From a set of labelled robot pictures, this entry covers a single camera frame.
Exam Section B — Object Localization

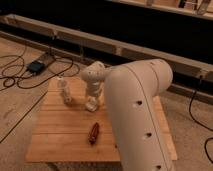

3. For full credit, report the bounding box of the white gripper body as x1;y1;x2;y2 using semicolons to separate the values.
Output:
86;82;102;106

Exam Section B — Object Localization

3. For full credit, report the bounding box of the white sponge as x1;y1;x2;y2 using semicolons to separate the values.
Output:
85;102;98;112

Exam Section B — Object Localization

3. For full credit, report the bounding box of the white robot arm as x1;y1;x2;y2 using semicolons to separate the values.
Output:
81;59;175;171

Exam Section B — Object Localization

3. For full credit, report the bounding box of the red brown elongated object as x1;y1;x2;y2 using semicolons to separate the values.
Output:
88;123;100;145

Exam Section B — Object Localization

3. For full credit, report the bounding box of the wooden table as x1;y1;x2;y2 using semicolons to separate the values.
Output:
25;76;178;164

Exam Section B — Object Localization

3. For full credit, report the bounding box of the blue power adapter box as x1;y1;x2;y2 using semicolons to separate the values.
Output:
27;61;45;74

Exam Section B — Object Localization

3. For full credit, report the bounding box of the black cable right side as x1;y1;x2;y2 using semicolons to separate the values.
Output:
188;75;213;165

